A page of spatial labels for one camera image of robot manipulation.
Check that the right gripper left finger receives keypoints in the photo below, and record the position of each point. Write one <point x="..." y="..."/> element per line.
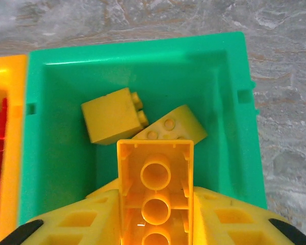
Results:
<point x="79" y="224"/>

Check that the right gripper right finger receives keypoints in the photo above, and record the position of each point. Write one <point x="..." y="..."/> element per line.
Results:
<point x="234" y="224"/>

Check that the long yellow lego brick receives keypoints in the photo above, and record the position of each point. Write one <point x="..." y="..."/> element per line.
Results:
<point x="155" y="153"/>

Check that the green plastic bin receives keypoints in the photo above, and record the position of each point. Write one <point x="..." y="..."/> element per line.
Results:
<point x="66" y="153"/>

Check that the yellow plastic bin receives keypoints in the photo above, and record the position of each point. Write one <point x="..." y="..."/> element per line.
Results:
<point x="15" y="153"/>

